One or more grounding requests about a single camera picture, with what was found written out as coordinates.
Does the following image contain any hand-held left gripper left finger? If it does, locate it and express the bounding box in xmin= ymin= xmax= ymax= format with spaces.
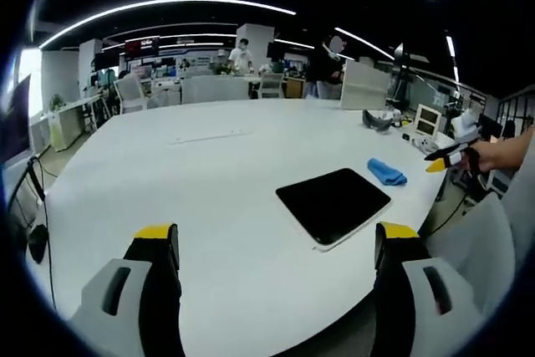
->
xmin=69 ymin=223 xmax=186 ymax=357

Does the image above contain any black mouse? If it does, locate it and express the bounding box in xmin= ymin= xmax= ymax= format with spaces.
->
xmin=26 ymin=224 xmax=50 ymax=265

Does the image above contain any white mesh office chair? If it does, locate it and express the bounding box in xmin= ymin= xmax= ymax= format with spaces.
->
xmin=114 ymin=74 xmax=148 ymax=115
xmin=256 ymin=72 xmax=286 ymax=100

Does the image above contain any white divider panel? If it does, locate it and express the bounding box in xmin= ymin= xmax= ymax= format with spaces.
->
xmin=339 ymin=59 xmax=392 ymax=112

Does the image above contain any dark headset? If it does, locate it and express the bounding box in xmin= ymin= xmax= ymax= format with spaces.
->
xmin=361 ymin=108 xmax=396 ymax=133

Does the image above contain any black cable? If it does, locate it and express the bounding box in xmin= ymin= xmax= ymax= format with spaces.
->
xmin=8 ymin=155 xmax=59 ymax=312

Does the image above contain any black tripod stand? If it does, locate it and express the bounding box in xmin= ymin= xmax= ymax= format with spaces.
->
xmin=392 ymin=42 xmax=427 ymax=104

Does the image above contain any person's right hand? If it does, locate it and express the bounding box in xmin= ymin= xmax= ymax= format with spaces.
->
xmin=463 ymin=137 xmax=505 ymax=174

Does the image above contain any white desk partition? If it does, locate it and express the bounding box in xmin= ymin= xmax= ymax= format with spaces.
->
xmin=180 ymin=75 xmax=251 ymax=105

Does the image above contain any dark monitor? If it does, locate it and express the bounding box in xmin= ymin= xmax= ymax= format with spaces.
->
xmin=0 ymin=74 xmax=33 ymax=165

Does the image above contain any white game controller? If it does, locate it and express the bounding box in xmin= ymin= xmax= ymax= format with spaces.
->
xmin=410 ymin=135 xmax=441 ymax=154

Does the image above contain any person's light grey clothing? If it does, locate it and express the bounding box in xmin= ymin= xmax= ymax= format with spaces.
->
xmin=424 ymin=160 xmax=535 ymax=333

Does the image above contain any white low cabinet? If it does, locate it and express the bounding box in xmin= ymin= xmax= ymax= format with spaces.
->
xmin=47 ymin=99 xmax=104 ymax=152

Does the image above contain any blue cleaning cloth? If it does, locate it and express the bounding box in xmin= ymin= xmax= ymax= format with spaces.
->
xmin=366 ymin=157 xmax=409 ymax=186

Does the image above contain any black mirror with white frame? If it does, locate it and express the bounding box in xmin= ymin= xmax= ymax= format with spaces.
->
xmin=275 ymin=167 xmax=395 ymax=254

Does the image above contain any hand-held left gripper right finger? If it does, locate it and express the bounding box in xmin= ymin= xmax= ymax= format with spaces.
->
xmin=369 ymin=221 xmax=493 ymax=357

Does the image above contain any white two-window box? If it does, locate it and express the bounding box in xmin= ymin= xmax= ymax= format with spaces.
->
xmin=413 ymin=104 xmax=442 ymax=140

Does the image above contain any red wall screen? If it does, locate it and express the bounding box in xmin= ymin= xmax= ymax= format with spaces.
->
xmin=124 ymin=36 xmax=161 ymax=58

